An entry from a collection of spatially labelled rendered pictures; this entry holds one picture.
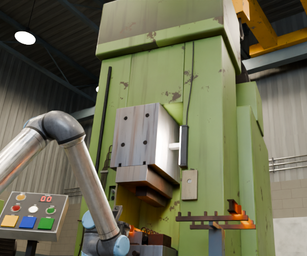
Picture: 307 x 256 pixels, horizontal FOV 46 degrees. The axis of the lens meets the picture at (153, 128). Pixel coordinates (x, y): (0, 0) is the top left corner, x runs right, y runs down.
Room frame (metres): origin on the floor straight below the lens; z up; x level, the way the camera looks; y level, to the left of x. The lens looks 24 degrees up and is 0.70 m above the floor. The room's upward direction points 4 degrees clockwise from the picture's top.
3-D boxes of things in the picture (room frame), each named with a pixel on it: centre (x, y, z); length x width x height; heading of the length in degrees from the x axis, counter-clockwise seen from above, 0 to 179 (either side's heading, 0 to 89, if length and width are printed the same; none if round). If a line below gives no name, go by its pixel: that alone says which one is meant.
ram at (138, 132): (2.20, -0.02, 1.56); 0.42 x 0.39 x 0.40; 155
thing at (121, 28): (2.35, -0.09, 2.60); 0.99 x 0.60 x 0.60; 65
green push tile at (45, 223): (2.06, 0.55, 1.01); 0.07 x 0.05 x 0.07; 90
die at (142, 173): (2.21, 0.02, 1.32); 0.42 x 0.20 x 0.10; 155
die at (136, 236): (2.21, 0.02, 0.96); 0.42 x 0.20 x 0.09; 155
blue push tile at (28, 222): (2.06, 0.65, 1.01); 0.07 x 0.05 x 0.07; 90
